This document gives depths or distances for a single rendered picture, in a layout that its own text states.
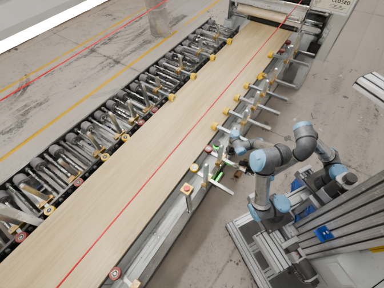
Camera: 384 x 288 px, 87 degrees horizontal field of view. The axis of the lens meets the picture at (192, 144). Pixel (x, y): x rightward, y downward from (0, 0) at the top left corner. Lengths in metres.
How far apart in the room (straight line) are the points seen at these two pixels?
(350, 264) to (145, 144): 1.76
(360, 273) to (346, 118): 2.94
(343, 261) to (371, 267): 0.14
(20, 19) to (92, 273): 1.56
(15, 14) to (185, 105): 1.88
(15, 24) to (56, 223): 1.62
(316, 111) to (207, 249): 2.83
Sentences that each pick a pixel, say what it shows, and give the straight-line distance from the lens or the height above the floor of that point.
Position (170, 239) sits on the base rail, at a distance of 1.91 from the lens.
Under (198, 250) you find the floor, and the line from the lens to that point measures 2.58.
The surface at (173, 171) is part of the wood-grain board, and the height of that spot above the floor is 0.90.
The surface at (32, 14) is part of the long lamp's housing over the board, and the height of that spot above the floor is 2.35.
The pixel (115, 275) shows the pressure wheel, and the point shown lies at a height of 0.91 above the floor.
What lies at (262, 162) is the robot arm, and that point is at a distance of 1.12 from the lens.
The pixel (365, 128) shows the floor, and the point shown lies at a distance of 4.18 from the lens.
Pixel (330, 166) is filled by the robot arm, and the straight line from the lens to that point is 1.77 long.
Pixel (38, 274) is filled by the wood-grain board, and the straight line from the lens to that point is 2.03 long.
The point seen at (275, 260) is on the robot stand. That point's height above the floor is 0.96.
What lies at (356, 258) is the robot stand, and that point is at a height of 1.23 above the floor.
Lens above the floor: 2.57
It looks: 56 degrees down
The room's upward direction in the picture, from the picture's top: 4 degrees counter-clockwise
